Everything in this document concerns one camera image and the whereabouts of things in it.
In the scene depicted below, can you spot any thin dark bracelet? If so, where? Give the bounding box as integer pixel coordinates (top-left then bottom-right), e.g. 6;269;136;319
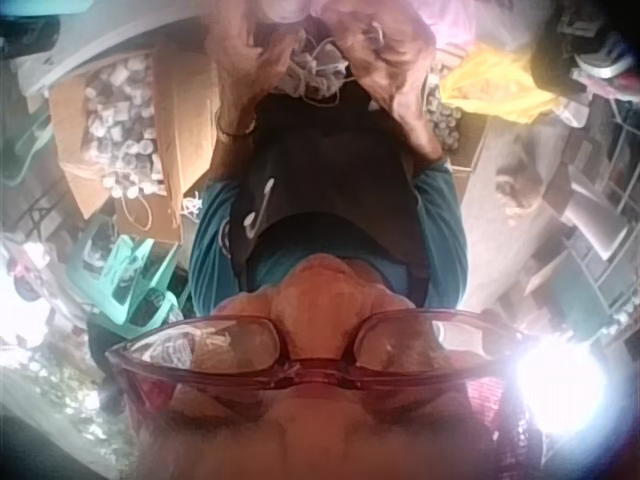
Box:
217;119;257;139

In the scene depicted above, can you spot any person's left hand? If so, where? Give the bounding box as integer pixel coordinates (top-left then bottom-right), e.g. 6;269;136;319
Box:
206;0;301;126

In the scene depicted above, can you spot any cardboard box of white pieces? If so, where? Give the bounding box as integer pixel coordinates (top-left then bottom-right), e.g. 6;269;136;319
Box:
48;47;224;232

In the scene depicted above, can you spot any person's right hand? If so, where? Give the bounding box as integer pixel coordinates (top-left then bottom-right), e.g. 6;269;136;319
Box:
322;0;441;119

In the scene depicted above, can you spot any heap of white stringed tags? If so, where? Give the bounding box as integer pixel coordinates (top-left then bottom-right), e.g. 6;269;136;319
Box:
272;24;359;106

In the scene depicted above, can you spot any small carton of white pieces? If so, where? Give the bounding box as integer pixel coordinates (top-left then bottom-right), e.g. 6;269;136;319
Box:
423;74;489;174

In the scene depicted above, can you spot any yellow plastic bag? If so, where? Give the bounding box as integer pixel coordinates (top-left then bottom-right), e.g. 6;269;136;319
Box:
442;42;564;126

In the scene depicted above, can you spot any metal rack with cartons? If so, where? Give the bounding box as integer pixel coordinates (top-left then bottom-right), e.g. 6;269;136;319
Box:
519;94;640;346

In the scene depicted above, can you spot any grey sneaker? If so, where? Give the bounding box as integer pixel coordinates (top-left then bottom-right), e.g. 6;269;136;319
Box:
572;32;637;80

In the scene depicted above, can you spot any teal plastic stool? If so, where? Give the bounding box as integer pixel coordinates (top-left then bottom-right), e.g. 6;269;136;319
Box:
77;217;184;336

